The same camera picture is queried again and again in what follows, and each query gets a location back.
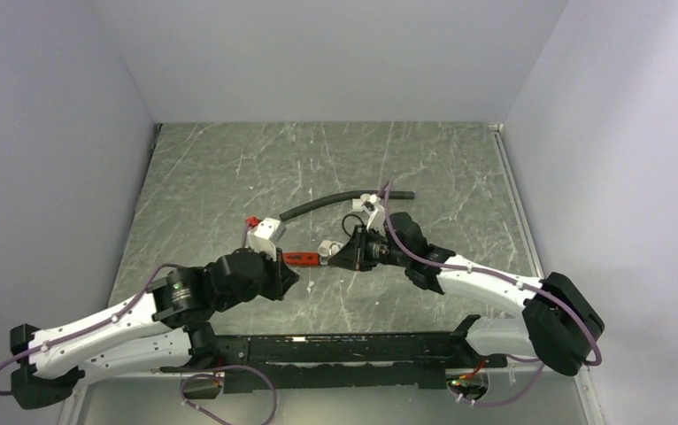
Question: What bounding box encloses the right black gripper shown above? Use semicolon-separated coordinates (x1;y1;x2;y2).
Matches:
328;225;410;272

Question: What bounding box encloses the black cable padlock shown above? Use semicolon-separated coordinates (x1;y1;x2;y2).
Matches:
341;213;366;236

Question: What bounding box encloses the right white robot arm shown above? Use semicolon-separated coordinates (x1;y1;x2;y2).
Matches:
327;212;605;376

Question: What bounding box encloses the white pipe elbow near wrench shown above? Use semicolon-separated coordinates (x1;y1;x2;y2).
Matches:
317;239;343;258

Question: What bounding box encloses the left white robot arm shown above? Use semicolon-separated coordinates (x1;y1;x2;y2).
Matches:
10;248;299;410

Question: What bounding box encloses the red handled adjustable wrench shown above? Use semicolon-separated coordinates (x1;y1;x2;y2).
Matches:
282;251;321;267

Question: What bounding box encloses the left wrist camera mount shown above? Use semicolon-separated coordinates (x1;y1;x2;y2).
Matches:
244;217;286;260

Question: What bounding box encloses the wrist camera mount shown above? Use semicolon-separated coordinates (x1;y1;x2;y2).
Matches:
363;194;386;233
244;217;286;260

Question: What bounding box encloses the white pipe elbow near hose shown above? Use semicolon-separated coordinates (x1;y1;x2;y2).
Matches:
351;194;368;213

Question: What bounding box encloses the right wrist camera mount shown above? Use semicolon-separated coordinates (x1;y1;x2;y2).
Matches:
363;194;386;233

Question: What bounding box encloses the black corrugated hose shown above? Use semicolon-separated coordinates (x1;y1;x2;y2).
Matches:
279;189;416;223

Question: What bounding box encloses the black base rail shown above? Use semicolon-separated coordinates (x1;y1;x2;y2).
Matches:
160;331;507;390

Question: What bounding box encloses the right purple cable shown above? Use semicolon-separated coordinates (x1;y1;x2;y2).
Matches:
376;178;604;409

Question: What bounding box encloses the aluminium rail right edge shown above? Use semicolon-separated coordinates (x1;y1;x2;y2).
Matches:
487;124;545;278

